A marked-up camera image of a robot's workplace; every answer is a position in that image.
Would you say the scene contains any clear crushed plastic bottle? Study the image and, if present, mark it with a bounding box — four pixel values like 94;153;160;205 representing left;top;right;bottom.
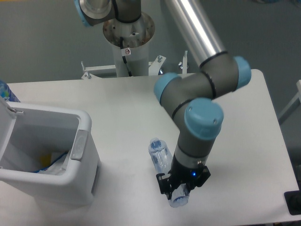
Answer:
148;138;189;208

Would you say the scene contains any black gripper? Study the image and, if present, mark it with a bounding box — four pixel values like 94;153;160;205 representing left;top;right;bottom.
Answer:
156;154;211;200

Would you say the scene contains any white frame at right edge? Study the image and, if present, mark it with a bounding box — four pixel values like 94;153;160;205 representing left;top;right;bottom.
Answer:
278;80;301;125

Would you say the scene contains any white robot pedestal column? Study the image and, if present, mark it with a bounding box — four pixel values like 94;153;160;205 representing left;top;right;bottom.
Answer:
103;12;155;63

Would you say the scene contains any black cable on pedestal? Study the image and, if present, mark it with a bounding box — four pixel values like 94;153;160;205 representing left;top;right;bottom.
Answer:
119;36;133;77

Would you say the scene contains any white pedestal base frame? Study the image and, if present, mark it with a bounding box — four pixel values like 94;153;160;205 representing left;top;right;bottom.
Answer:
80;49;190;80

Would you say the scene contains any white plastic trash can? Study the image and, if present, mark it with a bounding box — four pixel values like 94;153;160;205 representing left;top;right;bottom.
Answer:
0;100;101;205

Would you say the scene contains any white paper carton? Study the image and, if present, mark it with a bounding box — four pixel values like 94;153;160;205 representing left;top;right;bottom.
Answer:
38;154;69;176

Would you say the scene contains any black device at table edge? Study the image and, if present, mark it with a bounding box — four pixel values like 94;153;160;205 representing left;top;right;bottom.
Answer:
284;190;301;216

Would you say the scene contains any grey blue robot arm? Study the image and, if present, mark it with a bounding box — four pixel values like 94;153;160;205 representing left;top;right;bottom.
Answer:
74;0;251;199

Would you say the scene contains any yellow trash piece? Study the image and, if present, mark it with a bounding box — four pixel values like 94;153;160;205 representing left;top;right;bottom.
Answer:
40;154;52;167

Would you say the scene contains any blue patterned bottle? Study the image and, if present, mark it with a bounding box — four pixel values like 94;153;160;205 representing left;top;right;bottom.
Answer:
0;81;20;102

